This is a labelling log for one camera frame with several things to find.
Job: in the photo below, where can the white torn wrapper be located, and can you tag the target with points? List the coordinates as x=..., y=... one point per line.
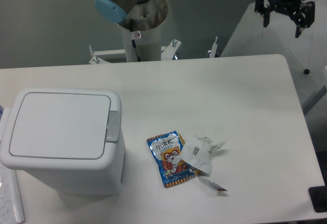
x=197, y=152

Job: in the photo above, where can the grey lid push button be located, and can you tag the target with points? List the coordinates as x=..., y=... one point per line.
x=113, y=126

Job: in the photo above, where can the small torn wrapper strip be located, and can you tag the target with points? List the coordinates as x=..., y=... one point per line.
x=211, y=184

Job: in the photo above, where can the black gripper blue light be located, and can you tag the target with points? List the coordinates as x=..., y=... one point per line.
x=302, y=14

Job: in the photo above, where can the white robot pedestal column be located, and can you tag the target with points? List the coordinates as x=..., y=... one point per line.
x=141, y=46

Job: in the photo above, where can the white plastic trash can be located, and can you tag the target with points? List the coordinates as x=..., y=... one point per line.
x=102, y=176

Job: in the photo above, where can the white pedestal base frame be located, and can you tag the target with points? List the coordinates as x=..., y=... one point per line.
x=118, y=56

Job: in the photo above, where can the blue cartoon snack packet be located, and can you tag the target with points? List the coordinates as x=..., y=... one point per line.
x=166, y=150

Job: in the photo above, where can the white trash can lid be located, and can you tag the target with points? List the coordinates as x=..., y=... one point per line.
x=59, y=126

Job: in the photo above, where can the black device table corner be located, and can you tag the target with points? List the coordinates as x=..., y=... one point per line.
x=318, y=198

